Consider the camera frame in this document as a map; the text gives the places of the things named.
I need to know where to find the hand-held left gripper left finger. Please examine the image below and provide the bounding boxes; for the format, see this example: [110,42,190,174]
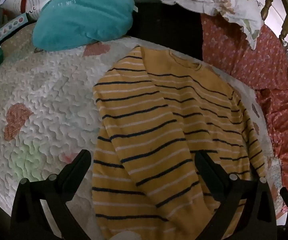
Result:
[10,149,92,240]

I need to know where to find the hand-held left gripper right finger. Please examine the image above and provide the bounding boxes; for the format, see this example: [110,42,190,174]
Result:
[194,150,277,240]

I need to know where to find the yellow striped sweater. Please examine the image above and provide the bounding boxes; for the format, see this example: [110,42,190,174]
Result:
[91,45,267,240]

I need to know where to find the white quilted heart blanket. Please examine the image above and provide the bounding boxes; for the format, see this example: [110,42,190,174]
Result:
[0,21,284,240]

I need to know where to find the red floral quilt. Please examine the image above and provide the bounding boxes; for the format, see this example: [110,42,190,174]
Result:
[200,13,288,222]

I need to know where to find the teal plush pillow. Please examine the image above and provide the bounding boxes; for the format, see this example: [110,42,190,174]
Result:
[32,0,139,52]

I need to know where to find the white box with shapes print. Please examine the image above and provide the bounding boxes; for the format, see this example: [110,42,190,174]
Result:
[0,14,29,46]

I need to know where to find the white floral ruffled pillow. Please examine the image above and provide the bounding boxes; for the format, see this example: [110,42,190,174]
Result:
[154,0,264,50]

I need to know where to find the wooden chair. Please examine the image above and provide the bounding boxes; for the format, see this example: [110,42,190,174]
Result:
[260,0,288,53]

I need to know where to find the white paper bag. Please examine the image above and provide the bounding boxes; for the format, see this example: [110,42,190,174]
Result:
[0,0,71,23]

